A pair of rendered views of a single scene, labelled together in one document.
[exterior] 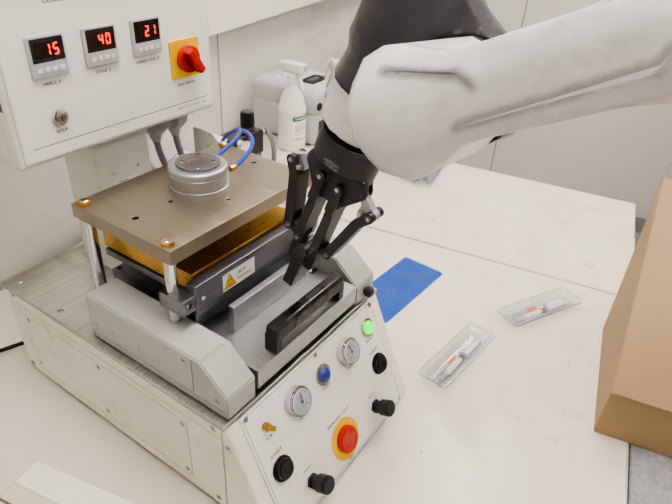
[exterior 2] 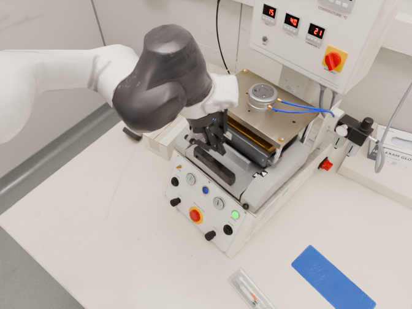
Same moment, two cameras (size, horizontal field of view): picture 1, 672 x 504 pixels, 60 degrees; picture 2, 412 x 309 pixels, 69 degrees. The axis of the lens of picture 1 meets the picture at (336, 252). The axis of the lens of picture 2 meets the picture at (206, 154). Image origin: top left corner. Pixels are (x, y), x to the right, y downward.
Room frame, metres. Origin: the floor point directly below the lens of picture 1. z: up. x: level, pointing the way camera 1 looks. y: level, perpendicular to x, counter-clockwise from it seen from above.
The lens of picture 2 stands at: (0.69, -0.47, 1.66)
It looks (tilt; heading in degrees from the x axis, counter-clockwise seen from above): 51 degrees down; 103
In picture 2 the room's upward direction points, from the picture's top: straight up
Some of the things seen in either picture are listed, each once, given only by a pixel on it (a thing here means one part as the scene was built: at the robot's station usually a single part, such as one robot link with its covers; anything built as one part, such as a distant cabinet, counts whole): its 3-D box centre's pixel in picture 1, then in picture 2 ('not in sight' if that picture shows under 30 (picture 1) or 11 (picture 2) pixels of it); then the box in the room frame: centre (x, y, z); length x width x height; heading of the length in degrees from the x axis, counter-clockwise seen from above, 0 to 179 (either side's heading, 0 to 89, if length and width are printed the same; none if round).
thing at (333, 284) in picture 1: (306, 310); (213, 164); (0.60, 0.03, 0.99); 0.15 x 0.02 x 0.04; 148
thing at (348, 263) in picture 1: (303, 253); (274, 176); (0.77, 0.05, 0.96); 0.26 x 0.05 x 0.07; 58
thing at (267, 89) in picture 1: (300, 103); not in sight; (1.75, 0.14, 0.88); 0.25 x 0.20 x 0.17; 61
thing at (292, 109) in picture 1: (293, 106); not in sight; (1.60, 0.15, 0.92); 0.09 x 0.08 x 0.25; 62
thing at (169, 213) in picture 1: (195, 192); (272, 106); (0.73, 0.21, 1.08); 0.31 x 0.24 x 0.13; 148
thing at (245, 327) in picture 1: (230, 283); (244, 143); (0.67, 0.15, 0.97); 0.30 x 0.22 x 0.08; 58
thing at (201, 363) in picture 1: (167, 343); (208, 125); (0.54, 0.21, 0.96); 0.25 x 0.05 x 0.07; 58
